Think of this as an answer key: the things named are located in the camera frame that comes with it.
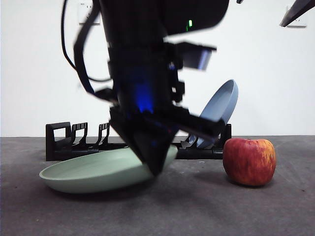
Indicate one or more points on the blue round plate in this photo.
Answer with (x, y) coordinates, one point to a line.
(224, 98)

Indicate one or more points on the white wall socket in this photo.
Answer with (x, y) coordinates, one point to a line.
(83, 14)
(301, 22)

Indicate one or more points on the red apple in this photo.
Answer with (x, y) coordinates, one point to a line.
(248, 162)

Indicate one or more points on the green round plate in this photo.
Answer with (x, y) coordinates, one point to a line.
(86, 172)

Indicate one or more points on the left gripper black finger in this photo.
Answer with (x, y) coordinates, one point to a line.
(160, 142)
(130, 132)

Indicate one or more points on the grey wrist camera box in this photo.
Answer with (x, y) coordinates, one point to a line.
(199, 57)

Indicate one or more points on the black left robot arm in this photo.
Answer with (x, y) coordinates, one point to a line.
(137, 24)

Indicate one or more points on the black plate rack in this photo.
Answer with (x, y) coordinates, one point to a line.
(53, 147)

